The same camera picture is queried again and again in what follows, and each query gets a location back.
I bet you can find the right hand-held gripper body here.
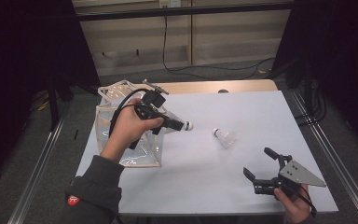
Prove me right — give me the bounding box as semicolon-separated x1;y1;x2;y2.
253;153;327;198

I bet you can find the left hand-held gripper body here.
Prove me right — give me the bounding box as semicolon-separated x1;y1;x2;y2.
128;78;171;151

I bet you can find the transparent bag with beige trim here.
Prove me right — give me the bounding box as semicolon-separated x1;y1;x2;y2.
93;78;169;168

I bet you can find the white nylon mesh shuttlecock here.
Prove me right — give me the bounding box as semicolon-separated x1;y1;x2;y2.
212;127;237;149

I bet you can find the person's right hand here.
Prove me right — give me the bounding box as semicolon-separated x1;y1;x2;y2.
273;184;312;224

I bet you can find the person's left hand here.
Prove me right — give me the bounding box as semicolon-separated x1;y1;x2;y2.
100;97;165;164

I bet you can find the white table mat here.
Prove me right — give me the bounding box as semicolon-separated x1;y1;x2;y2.
74;90;339;217

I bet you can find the black metal stand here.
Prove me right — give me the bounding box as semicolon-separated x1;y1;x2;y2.
283;55;316;118
45;73;76;132

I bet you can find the long wooden cabinet desk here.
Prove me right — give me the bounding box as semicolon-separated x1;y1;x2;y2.
73;0;293;77

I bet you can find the black curtain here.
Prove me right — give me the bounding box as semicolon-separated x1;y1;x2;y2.
0;0;101;188
271;0;358;153

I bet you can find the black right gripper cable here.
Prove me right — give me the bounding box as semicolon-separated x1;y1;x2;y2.
287;181;319;217

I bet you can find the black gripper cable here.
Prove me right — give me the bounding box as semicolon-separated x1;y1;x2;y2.
287;181;319;217
107;88;150;138

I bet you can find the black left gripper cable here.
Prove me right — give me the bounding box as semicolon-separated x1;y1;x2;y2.
107;88;150;138

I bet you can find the aluminium floor rail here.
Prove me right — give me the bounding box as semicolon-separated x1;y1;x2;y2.
290;90;358;224
7;102;71;224

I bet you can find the black wall socket cable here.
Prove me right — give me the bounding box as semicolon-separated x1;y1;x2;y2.
162;6;276;81

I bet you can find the black floor cable bundle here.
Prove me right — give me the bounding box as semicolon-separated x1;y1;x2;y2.
295;80;328;127

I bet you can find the white wall socket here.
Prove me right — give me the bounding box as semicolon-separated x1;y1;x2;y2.
158;0;182;8

